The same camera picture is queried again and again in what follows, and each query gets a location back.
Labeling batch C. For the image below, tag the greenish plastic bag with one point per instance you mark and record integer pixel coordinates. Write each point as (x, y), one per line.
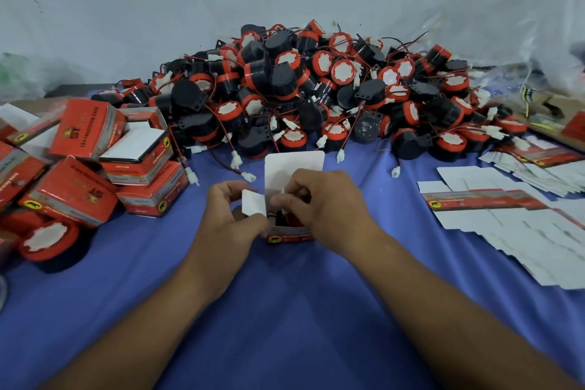
(20, 76)

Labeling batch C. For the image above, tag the single black red buzzer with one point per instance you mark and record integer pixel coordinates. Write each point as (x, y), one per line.
(50, 243)

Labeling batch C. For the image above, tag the brown cardboard box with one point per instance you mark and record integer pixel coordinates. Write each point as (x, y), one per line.
(560, 106)

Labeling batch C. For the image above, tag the grey round object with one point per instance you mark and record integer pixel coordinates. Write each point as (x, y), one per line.
(2, 293)

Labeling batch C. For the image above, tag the person's left hand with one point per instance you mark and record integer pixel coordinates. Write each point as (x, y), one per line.
(219, 234)

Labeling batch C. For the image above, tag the person's right forearm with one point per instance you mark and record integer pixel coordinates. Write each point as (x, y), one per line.
(448, 325)

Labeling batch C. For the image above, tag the person's left forearm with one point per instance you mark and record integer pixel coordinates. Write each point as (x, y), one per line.
(151, 325)

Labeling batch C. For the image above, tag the pile of flat white cartons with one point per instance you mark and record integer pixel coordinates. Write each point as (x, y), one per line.
(502, 220)

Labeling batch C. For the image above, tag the clear plastic bag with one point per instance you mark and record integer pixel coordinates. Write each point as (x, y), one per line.
(525, 28)

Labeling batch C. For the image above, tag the blue table cloth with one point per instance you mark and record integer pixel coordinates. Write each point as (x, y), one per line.
(292, 312)

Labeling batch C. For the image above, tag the person's right hand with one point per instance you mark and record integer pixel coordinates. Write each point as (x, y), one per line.
(338, 216)

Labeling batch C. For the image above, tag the red carton box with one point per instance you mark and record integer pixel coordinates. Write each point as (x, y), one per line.
(285, 165)

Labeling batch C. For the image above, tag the pile of black red buzzers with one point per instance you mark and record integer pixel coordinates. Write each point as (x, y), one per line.
(274, 79)

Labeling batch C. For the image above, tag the person's right thumb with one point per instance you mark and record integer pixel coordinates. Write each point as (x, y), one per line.
(288, 203)

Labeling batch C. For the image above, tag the person's left thumb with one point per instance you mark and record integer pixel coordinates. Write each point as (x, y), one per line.
(253, 223)

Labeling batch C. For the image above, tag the stack of closed red boxes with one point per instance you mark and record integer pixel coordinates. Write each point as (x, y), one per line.
(87, 129)

